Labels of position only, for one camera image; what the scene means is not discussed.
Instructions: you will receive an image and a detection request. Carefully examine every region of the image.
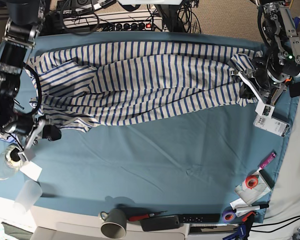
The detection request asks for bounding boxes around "black remote control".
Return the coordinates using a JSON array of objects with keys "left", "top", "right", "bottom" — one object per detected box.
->
[{"left": 178, "top": 213, "right": 221, "bottom": 224}]

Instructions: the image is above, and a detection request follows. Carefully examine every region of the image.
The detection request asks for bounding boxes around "clear plastic bottle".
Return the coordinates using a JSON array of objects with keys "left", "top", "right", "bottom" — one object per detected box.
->
[{"left": 0, "top": 144, "right": 22, "bottom": 181}]

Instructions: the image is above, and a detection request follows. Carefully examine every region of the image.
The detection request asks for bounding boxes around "red handled screwdriver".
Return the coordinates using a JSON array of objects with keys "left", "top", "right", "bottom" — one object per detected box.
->
[{"left": 128, "top": 211, "right": 165, "bottom": 222}]

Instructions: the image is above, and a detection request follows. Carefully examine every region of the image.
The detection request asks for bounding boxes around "white paper card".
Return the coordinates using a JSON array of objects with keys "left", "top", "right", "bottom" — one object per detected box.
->
[{"left": 19, "top": 161, "right": 42, "bottom": 181}]

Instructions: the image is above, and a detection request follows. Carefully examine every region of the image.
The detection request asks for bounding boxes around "white labelled box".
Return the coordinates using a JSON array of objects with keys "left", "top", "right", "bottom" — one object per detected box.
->
[{"left": 253, "top": 115, "right": 291, "bottom": 138}]

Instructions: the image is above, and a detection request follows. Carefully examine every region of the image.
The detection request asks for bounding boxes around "grey ceramic mug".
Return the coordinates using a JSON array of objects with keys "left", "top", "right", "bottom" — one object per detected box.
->
[{"left": 98, "top": 208, "right": 127, "bottom": 240}]

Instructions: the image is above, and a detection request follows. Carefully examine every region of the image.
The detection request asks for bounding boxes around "purple pen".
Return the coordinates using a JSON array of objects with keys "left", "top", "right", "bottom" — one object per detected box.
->
[{"left": 258, "top": 151, "right": 277, "bottom": 170}]

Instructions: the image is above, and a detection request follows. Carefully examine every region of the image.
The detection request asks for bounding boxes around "teal table cloth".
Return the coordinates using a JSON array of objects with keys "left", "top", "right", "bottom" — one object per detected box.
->
[{"left": 0, "top": 31, "right": 300, "bottom": 223}]

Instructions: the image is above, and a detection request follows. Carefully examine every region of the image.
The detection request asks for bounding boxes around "printed paper sheet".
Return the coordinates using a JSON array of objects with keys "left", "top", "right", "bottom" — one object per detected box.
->
[{"left": 234, "top": 172, "right": 272, "bottom": 206}]

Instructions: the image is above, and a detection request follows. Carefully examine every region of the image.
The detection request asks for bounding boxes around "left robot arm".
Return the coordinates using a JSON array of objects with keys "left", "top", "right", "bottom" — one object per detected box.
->
[{"left": 231, "top": 0, "right": 300, "bottom": 118}]

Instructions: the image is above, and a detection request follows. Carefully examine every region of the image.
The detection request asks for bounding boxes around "translucent plastic cup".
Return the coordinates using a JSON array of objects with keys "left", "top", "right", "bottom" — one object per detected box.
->
[{"left": 13, "top": 180, "right": 43, "bottom": 215}]

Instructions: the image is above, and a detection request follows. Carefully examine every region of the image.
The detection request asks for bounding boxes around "purple tape roll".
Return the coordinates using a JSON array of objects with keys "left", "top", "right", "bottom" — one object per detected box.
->
[{"left": 222, "top": 209, "right": 237, "bottom": 224}]

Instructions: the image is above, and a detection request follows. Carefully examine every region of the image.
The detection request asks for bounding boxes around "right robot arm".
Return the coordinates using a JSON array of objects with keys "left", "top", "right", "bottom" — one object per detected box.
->
[{"left": 0, "top": 0, "right": 62, "bottom": 162}]

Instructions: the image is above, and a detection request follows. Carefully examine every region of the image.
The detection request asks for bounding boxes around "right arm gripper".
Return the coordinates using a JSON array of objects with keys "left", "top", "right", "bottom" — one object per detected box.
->
[{"left": 0, "top": 115, "right": 62, "bottom": 162}]

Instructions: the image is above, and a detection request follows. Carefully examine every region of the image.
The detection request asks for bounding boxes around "blue plastic box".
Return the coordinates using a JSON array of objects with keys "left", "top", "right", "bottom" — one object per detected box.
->
[{"left": 0, "top": 133, "right": 17, "bottom": 144}]

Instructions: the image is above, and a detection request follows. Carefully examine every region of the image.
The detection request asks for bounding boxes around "blue white striped T-shirt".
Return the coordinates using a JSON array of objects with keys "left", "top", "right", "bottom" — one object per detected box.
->
[{"left": 28, "top": 41, "right": 263, "bottom": 132}]

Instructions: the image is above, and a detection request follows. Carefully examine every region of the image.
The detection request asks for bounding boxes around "blue bar clamp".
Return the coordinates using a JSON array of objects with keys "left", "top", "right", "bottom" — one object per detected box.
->
[{"left": 223, "top": 211, "right": 256, "bottom": 240}]

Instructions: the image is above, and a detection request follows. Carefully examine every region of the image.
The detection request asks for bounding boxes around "black smartphone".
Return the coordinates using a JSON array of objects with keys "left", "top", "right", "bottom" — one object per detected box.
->
[{"left": 140, "top": 215, "right": 181, "bottom": 232}]

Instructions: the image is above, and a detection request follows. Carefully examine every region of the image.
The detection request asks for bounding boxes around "orange tape roll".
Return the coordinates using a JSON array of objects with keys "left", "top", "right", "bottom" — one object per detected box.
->
[{"left": 245, "top": 175, "right": 259, "bottom": 189}]

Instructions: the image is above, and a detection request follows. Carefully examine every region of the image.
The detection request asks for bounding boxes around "black power strip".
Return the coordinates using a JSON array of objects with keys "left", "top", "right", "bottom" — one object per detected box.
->
[{"left": 101, "top": 22, "right": 155, "bottom": 32}]

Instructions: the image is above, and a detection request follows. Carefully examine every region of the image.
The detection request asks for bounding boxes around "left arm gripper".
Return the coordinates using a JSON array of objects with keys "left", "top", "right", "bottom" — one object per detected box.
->
[{"left": 231, "top": 62, "right": 289, "bottom": 118}]

